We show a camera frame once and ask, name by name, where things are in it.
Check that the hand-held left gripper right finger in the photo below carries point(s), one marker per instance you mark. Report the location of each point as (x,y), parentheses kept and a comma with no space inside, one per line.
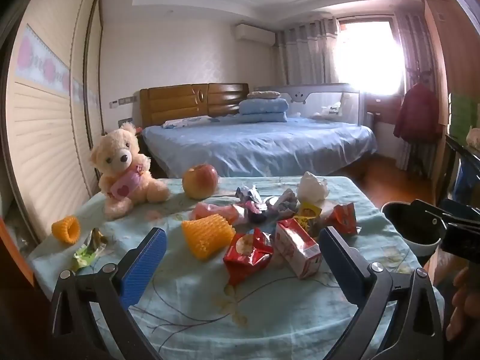
(339,266)

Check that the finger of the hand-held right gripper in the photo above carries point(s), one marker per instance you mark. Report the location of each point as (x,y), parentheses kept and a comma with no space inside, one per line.
(431,212)
(461,243)

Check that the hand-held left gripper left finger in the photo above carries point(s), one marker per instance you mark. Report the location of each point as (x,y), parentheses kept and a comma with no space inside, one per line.
(144,266)

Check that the round trash bin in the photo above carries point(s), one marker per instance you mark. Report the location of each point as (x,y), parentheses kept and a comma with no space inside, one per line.
(408,232)

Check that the red and white milk carton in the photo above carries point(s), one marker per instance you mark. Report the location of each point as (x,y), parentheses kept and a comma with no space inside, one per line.
(298,251)

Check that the small red snack packet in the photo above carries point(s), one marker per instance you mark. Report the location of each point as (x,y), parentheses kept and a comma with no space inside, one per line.
(343,217)

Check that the yellow snack packet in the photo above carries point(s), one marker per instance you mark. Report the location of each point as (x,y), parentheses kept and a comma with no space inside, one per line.
(308,215)

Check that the large yellow foam fruit net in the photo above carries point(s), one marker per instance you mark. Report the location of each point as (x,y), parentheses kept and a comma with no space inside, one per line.
(206,236)

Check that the white tissue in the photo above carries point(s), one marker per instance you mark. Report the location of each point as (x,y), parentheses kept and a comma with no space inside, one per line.
(311,187)

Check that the pink plastic wrapper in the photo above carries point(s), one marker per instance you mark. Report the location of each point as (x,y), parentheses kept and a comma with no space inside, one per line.
(217,213)

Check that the dark purple wrapper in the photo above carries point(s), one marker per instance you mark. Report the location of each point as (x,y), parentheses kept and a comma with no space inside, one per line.
(260,215)

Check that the blue and silver foil wrapper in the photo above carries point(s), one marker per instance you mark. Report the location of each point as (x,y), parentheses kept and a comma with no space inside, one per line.
(248,194)

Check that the person's right hand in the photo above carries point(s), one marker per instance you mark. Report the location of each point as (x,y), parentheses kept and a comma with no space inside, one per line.
(467,307)

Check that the green snack wrapper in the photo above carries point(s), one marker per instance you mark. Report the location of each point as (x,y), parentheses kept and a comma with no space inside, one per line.
(88,253)

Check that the small yellow foam fruit net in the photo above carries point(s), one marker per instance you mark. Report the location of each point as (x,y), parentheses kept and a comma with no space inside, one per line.
(65,230)

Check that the brown plush toy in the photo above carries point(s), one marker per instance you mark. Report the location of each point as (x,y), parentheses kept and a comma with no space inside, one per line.
(474,137)

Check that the red coat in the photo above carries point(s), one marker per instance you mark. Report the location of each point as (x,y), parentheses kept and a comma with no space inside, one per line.
(418,114)

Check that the red apple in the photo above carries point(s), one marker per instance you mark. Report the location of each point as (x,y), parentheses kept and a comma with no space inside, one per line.
(199,182)

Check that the stack of green boxes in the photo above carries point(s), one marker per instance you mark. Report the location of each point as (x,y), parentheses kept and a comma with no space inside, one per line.
(461,114)

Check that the cream teddy bear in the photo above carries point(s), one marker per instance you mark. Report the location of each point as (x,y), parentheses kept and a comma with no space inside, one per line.
(120,157)

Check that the bed with blue sheet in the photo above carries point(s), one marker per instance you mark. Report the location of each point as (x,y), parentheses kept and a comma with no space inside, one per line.
(262,146)

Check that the white plush toy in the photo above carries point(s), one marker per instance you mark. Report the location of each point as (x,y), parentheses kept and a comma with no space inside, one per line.
(332,109)

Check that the flat white and blue pillow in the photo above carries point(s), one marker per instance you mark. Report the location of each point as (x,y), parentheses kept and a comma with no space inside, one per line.
(187,122)

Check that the grey patterned curtain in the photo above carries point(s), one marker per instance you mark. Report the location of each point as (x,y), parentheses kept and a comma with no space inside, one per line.
(408,52)
(307,52)

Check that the wooden headboard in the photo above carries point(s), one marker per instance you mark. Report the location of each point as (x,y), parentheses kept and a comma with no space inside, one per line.
(180,103)

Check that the bright window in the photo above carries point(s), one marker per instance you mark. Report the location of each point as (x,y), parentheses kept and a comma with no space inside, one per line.
(369,56)

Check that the cream sliding door wardrobe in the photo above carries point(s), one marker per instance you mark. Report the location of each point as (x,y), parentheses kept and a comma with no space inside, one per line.
(45,127)

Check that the folded blue quilt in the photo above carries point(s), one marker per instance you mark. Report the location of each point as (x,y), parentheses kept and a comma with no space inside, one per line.
(262,110)

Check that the small patterned pillow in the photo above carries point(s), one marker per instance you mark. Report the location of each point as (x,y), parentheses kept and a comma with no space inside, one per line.
(267,94)

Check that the white air conditioner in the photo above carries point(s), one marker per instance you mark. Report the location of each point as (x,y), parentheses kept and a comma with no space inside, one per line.
(255,34)

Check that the grey bed guard rail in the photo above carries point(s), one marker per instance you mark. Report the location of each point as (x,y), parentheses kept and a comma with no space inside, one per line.
(318,95)

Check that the wall switch panel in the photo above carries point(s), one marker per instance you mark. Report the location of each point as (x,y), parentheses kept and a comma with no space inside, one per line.
(125,101)

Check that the tall wooden wall cabinet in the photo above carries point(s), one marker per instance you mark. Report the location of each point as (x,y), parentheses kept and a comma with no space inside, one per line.
(444,45)

